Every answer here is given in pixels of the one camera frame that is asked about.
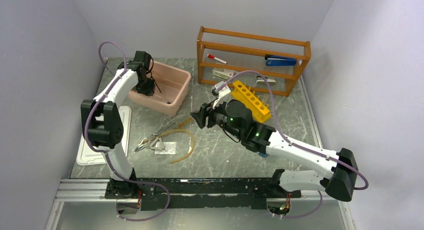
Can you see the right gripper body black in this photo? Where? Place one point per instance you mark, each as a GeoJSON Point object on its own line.
{"type": "Point", "coordinates": [221, 118]}

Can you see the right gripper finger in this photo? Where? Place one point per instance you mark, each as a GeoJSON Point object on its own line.
{"type": "Point", "coordinates": [206, 108]}
{"type": "Point", "coordinates": [200, 118]}

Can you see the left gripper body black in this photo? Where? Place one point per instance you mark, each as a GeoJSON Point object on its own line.
{"type": "Point", "coordinates": [146, 87]}

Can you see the black metal ring stand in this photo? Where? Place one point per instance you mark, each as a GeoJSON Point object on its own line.
{"type": "Point", "coordinates": [156, 91]}

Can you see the small white paper packet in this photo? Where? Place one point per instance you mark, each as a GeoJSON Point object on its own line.
{"type": "Point", "coordinates": [170, 149]}

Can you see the amber rubber tubing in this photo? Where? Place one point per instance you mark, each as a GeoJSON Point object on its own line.
{"type": "Point", "coordinates": [189, 145]}

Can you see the metal crucible tongs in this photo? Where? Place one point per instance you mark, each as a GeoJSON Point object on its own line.
{"type": "Point", "coordinates": [168, 122]}

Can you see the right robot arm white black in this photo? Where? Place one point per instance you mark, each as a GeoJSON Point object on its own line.
{"type": "Point", "coordinates": [330, 171]}

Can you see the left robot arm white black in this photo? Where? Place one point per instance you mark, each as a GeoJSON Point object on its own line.
{"type": "Point", "coordinates": [103, 129]}

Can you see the tan bristle tube brush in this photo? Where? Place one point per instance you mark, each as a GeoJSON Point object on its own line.
{"type": "Point", "coordinates": [184, 123]}

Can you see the pink plastic bin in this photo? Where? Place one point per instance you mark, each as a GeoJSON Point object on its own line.
{"type": "Point", "coordinates": [173, 84]}

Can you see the white cardboard box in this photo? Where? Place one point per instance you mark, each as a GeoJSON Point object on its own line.
{"type": "Point", "coordinates": [223, 73]}

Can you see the yellow test tube rack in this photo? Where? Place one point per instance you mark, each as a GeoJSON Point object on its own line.
{"type": "Point", "coordinates": [242, 93]}

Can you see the red white marker pen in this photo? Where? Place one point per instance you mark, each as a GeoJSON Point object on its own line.
{"type": "Point", "coordinates": [210, 56]}

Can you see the white stapler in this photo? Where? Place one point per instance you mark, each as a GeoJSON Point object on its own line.
{"type": "Point", "coordinates": [262, 81]}

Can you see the blue white round jar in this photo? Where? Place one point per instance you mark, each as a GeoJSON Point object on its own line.
{"type": "Point", "coordinates": [263, 154]}

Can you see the orange wooden shelf rack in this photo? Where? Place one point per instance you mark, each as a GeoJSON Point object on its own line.
{"type": "Point", "coordinates": [243, 51]}

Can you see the blue stapler on shelf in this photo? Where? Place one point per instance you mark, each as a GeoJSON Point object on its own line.
{"type": "Point", "coordinates": [275, 60]}

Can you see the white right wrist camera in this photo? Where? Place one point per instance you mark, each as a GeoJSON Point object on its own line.
{"type": "Point", "coordinates": [222, 92]}

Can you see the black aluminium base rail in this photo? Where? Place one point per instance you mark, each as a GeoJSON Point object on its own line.
{"type": "Point", "coordinates": [176, 193]}

